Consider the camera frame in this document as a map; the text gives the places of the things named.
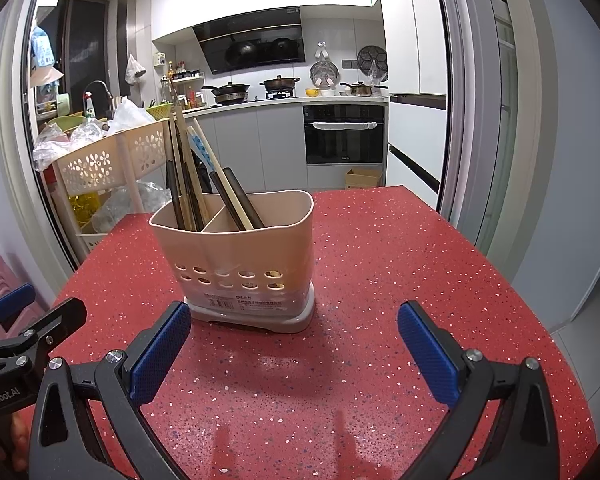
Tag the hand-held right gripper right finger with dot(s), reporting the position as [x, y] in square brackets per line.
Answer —
[427, 355]

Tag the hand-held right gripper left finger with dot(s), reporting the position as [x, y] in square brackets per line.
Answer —
[162, 355]

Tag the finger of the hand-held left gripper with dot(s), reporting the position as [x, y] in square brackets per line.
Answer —
[55, 320]
[12, 297]

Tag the beige plastic utensil holder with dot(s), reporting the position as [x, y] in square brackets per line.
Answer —
[260, 255]

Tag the wooden chopstick dark patterned end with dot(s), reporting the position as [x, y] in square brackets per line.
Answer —
[197, 200]

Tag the black chopstick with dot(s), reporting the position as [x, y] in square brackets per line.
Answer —
[174, 195]

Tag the blue patterned chopstick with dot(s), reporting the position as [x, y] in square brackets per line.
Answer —
[200, 147]

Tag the person's left hand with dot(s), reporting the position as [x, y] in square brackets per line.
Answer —
[20, 440]

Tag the yellow oil bottle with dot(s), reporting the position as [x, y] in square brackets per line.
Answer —
[82, 205]

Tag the beige plastic basket trolley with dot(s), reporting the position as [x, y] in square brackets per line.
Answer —
[100, 160]

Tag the clear plastic bags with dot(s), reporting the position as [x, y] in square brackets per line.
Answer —
[60, 140]

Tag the green plastic basin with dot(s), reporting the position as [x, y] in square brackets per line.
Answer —
[67, 122]

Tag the cardboard box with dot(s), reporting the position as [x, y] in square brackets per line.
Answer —
[362, 179]

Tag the red capped spray bottle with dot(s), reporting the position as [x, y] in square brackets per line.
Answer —
[87, 106]

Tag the black built-in oven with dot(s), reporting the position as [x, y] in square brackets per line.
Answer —
[342, 145]

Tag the black kitchen faucet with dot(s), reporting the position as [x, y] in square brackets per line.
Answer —
[97, 83]

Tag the grey lower cabinets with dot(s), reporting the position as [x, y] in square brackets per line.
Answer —
[275, 150]

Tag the green colander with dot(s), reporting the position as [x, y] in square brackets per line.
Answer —
[160, 108]

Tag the hanging blue cloth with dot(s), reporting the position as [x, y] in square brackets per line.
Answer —
[42, 45]

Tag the hanging white plastic bag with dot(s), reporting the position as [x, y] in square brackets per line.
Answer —
[134, 71]

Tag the white spice rack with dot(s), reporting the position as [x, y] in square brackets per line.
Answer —
[187, 85]

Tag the black wok with lid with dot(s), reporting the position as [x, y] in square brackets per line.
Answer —
[230, 91]

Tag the steel pot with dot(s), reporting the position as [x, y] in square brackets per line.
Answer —
[362, 89]

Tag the yellow bowl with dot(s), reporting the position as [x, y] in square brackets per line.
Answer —
[312, 92]

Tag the brown wok with lid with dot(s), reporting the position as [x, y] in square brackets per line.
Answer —
[279, 84]

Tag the round metal steamer rack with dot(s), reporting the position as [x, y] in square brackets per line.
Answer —
[324, 74]

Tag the round dark divided pan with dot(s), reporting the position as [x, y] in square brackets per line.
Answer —
[371, 57]

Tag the white refrigerator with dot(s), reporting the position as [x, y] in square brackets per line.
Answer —
[410, 35]

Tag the black range hood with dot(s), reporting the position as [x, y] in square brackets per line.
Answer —
[250, 45]

